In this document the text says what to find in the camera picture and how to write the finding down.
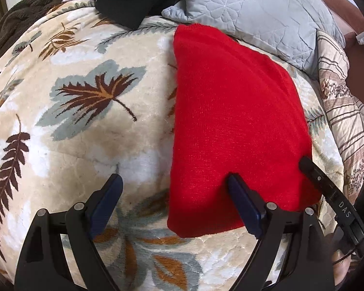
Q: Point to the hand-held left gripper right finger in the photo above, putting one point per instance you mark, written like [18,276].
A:
[245,206]

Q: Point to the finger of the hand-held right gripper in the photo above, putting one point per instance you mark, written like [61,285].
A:
[324,182]

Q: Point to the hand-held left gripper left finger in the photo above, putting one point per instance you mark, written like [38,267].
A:
[106,203]

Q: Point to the red and blue knit sweater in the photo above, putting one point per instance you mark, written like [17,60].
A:
[236,121]

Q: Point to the striped floral quilt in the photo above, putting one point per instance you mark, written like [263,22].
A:
[345,115]

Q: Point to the leaf print plush blanket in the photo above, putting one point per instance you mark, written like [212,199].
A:
[79,121]

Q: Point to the brown padded furniture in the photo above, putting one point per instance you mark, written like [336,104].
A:
[348,12]

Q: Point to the grey quilted pillow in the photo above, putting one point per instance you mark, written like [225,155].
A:
[261,15]

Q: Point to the black garment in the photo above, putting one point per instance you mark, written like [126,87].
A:
[130,0]

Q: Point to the brown fuzzy blanket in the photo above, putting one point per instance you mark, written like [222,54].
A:
[24,15]

